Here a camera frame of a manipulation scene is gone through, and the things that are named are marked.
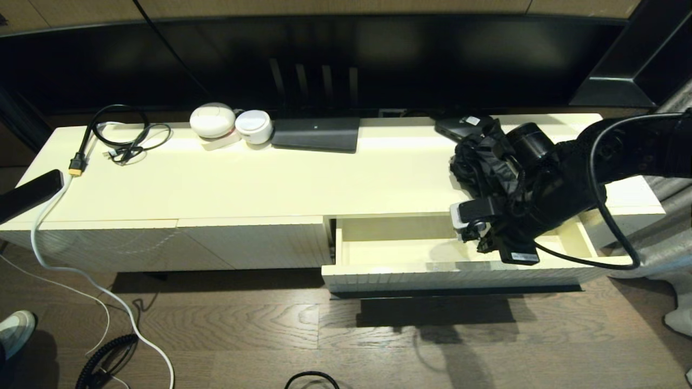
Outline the black folding umbrella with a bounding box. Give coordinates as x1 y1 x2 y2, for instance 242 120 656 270
450 119 520 203

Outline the white fluted drawer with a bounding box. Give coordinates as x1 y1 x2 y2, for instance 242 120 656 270
322 213 632 299

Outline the white tv cabinet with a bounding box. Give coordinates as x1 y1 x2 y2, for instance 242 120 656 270
0 112 666 273

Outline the small black box with label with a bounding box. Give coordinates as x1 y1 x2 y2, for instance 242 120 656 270
435 115 482 142

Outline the white fluted cabinet door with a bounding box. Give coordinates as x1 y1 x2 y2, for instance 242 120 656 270
41 219 234 273
177 216 333 270

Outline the white shoe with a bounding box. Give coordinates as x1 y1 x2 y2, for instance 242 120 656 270
0 310 36 360

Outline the grey curtain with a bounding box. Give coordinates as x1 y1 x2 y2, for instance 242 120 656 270
608 81 692 280

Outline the white fabric bundle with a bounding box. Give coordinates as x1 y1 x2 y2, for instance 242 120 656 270
664 308 692 338

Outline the flat black set-top box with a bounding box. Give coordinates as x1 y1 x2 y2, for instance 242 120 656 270
271 118 360 154

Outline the large round white device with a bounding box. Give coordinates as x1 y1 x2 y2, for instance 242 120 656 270
189 103 237 141

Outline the black flat television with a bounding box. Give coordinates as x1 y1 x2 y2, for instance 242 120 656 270
0 15 628 120

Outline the small white cylindrical device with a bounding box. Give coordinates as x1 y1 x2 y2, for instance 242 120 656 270
235 110 273 145

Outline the white black wrist camera box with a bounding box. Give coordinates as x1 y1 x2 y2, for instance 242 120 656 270
450 197 501 233

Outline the thick white power cable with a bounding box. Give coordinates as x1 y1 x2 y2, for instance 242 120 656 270
31 176 176 389

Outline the black cable with yellow plug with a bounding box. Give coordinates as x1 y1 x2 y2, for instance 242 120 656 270
68 105 152 178

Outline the thin black coiled-up cable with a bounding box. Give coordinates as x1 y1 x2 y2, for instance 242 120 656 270
104 123 172 165

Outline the black spiral cord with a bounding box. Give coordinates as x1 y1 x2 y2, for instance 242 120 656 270
76 334 140 389

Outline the black angular wall frame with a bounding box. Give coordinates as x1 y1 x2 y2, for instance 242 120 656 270
568 0 692 109

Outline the white flat base plate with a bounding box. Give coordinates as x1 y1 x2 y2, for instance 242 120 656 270
201 132 243 152

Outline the black floor cable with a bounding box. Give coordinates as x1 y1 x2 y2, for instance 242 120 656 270
285 371 340 389

